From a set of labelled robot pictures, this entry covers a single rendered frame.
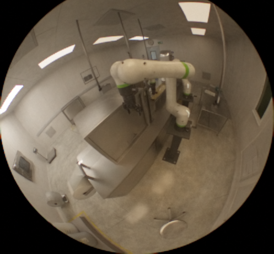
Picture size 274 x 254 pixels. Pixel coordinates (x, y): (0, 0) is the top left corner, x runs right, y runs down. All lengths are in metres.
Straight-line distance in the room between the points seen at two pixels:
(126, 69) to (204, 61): 5.09
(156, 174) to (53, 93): 4.61
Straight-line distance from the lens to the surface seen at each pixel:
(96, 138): 0.65
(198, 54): 5.25
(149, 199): 1.68
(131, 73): 0.30
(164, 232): 1.43
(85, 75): 4.56
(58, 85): 4.38
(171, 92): 0.78
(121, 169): 0.94
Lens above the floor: 1.65
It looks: 41 degrees down
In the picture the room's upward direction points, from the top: 17 degrees counter-clockwise
